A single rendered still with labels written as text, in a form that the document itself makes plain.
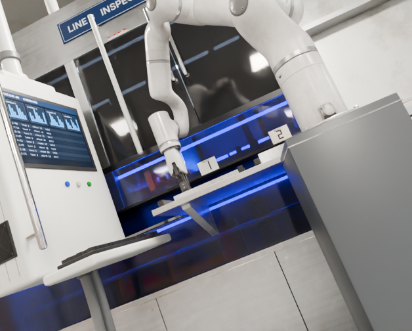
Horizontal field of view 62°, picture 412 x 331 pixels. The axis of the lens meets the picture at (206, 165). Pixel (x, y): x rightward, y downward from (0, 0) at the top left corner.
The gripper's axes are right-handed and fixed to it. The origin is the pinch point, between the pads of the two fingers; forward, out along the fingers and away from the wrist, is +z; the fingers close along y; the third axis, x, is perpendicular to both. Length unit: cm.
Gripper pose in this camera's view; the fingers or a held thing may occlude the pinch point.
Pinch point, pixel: (185, 187)
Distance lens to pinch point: 131.5
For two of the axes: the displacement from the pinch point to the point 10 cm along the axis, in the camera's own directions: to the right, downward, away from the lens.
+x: 9.1, -4.0, -1.2
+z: 3.7, 9.1, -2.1
